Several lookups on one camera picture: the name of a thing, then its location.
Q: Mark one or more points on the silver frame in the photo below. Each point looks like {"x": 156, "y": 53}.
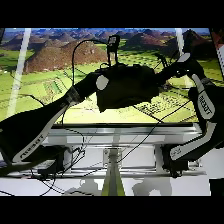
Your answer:
{"x": 133, "y": 136}

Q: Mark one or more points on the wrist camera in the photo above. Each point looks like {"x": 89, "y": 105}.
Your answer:
{"x": 113, "y": 42}
{"x": 162, "y": 60}

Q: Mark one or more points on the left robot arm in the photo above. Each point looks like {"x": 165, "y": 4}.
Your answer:
{"x": 36, "y": 123}

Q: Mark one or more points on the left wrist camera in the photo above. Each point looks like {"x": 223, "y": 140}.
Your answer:
{"x": 113, "y": 42}

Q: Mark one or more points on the black garment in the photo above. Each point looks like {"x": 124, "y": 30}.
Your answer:
{"x": 128, "y": 88}

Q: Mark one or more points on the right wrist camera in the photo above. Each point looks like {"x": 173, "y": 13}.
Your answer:
{"x": 162, "y": 60}

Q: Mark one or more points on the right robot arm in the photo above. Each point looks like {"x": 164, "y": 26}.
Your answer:
{"x": 203, "y": 100}

